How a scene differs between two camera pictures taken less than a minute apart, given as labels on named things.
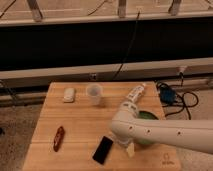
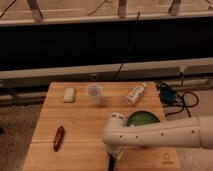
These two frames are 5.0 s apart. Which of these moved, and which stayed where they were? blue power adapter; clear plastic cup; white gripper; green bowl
Moved: white gripper
Stayed: blue power adapter; green bowl; clear plastic cup
